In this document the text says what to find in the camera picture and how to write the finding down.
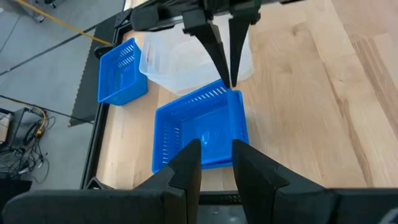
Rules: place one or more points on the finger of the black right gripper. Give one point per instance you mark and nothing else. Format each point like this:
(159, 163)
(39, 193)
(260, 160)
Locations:
(208, 34)
(239, 40)

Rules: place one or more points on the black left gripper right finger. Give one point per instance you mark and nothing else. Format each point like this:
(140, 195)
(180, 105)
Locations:
(264, 193)

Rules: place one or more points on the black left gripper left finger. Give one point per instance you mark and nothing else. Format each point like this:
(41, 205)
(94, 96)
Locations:
(183, 186)

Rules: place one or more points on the blue plastic slotted basket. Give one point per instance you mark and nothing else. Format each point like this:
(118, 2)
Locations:
(214, 124)
(124, 77)

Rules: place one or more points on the clear plastic storage bin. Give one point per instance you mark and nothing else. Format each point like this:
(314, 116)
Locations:
(177, 62)

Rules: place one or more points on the black floor mat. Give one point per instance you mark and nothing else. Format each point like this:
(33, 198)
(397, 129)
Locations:
(87, 93)

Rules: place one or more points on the black floor box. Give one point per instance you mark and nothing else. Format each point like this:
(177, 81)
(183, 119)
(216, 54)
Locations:
(12, 191)

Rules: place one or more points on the black metal table frame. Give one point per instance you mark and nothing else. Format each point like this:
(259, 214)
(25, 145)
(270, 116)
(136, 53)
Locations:
(93, 149)

